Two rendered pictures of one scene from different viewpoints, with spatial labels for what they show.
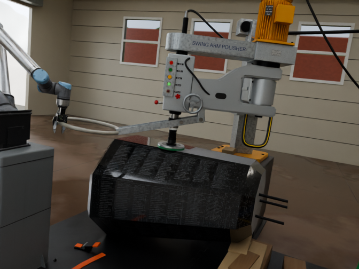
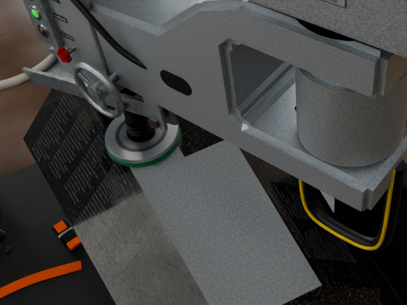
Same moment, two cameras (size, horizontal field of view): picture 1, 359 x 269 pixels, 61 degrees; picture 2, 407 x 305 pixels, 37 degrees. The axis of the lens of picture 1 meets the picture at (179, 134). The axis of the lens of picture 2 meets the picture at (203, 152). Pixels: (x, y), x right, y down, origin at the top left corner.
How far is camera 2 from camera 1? 2.17 m
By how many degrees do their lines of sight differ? 59
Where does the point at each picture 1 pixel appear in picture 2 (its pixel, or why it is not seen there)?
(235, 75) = (198, 31)
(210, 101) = (155, 88)
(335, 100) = not seen: outside the picture
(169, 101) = not seen: hidden behind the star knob
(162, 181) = (83, 237)
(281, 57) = (350, 14)
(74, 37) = not seen: outside the picture
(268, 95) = (337, 137)
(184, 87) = (76, 28)
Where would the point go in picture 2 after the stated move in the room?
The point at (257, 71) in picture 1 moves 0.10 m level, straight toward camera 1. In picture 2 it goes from (271, 40) to (218, 71)
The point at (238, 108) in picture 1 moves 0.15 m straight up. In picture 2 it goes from (236, 137) to (228, 80)
